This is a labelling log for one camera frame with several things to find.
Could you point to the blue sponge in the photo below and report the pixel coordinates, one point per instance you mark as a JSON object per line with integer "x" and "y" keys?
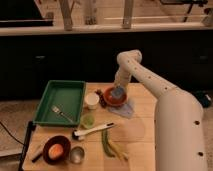
{"x": 117, "y": 92}

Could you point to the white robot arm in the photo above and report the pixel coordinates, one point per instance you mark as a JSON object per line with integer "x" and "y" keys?
{"x": 179, "y": 137}

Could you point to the red bowl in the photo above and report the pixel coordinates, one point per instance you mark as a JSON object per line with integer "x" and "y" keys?
{"x": 112, "y": 101}

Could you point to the dark brown bowl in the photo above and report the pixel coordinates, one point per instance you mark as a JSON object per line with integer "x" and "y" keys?
{"x": 64, "y": 142}

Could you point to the dark brown toy food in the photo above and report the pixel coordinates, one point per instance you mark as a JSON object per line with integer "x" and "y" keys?
{"x": 101, "y": 98}

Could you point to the white paper cup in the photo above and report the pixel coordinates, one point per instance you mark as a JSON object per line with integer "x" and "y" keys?
{"x": 92, "y": 100}

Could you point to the blue grey cloth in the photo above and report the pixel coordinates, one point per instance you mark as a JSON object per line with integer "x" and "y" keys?
{"x": 126, "y": 110}

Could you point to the green bean pod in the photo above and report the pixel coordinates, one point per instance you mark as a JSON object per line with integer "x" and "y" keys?
{"x": 104, "y": 135}

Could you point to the green plastic tray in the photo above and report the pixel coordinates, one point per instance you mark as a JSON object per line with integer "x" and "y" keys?
{"x": 68, "y": 96}

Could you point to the silver fork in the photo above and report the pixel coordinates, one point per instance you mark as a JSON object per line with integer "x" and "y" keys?
{"x": 56, "y": 110}

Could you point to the small metal cup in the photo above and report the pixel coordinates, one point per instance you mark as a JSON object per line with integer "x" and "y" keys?
{"x": 77, "y": 155}

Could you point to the orange fruit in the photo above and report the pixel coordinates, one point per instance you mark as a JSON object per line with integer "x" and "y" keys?
{"x": 55, "y": 151}

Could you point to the teal object on floor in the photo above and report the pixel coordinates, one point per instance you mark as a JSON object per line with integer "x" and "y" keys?
{"x": 204, "y": 99}

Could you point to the black camera stand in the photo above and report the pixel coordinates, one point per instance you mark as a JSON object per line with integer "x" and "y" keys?
{"x": 30, "y": 128}

